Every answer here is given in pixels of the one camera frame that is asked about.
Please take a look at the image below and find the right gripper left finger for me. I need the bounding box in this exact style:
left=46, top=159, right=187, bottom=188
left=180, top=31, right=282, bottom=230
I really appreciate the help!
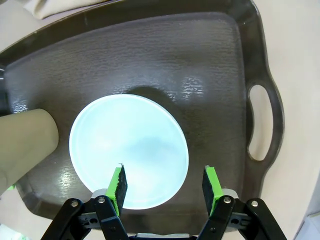
left=51, top=162, right=130, bottom=240

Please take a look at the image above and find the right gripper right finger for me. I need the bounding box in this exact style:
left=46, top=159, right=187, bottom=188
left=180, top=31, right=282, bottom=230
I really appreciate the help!
left=197, top=164, right=289, bottom=240

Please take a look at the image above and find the light blue round plate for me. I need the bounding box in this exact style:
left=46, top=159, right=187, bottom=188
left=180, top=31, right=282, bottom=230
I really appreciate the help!
left=69, top=93, right=189, bottom=210

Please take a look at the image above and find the brown tall cup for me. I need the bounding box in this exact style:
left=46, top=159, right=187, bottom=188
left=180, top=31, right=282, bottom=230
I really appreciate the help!
left=0, top=108, right=60, bottom=198

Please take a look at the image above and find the beige fabric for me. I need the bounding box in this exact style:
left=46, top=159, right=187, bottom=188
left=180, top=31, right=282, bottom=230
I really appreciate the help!
left=31, top=0, right=107, bottom=20

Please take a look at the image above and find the dark brown handled tray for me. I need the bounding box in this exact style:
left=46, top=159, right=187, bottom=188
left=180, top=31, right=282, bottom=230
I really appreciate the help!
left=0, top=0, right=286, bottom=213

